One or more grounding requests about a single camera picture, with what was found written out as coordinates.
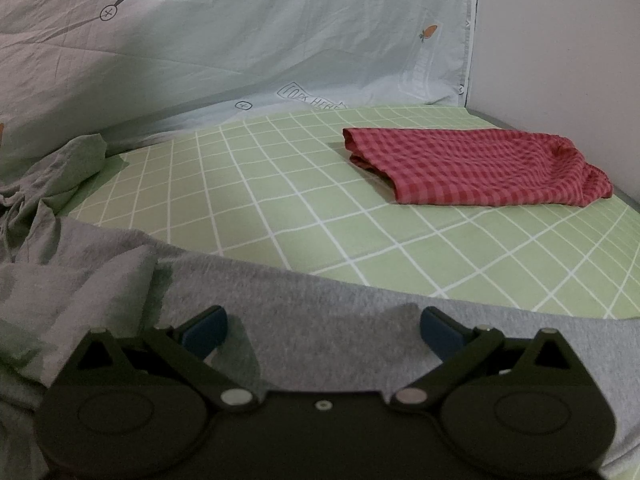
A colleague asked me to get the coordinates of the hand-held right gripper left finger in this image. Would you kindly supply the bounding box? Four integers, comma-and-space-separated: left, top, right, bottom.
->
70, 306, 256, 408

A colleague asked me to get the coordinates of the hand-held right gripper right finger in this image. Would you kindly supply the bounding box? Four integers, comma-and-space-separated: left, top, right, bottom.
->
390, 306, 583, 408

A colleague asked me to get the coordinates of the grey garment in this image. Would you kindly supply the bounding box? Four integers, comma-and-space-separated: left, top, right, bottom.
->
0, 132, 640, 480

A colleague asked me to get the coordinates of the red checked garment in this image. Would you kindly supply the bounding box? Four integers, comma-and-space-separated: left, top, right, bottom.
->
342, 127, 614, 208

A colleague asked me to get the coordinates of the carrot print bed sheet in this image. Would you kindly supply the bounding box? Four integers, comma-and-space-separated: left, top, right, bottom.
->
0, 0, 481, 171

